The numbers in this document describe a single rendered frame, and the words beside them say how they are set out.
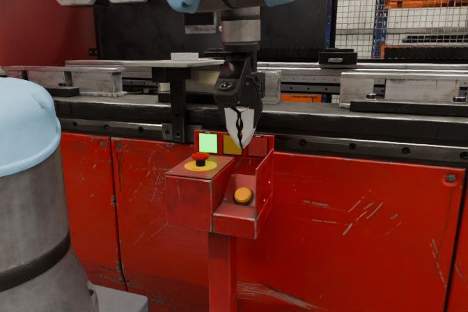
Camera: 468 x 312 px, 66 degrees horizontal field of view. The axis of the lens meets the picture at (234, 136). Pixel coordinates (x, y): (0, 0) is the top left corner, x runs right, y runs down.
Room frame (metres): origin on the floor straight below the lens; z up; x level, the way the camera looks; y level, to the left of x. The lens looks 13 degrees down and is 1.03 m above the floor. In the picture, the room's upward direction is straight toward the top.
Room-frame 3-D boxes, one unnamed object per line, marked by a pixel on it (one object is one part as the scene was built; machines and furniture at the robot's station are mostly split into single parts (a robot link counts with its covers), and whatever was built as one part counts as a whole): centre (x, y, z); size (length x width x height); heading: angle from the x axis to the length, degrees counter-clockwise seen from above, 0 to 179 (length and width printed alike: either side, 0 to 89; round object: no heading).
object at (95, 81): (1.33, 0.62, 0.92); 0.50 x 0.06 x 0.10; 71
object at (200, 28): (1.15, 0.10, 1.13); 0.10 x 0.02 x 0.10; 71
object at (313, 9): (1.71, 0.16, 1.12); 1.13 x 0.02 x 0.44; 71
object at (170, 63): (1.01, 0.15, 1.00); 0.26 x 0.18 x 0.01; 161
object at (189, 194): (0.76, 0.03, 0.75); 0.20 x 0.16 x 0.18; 72
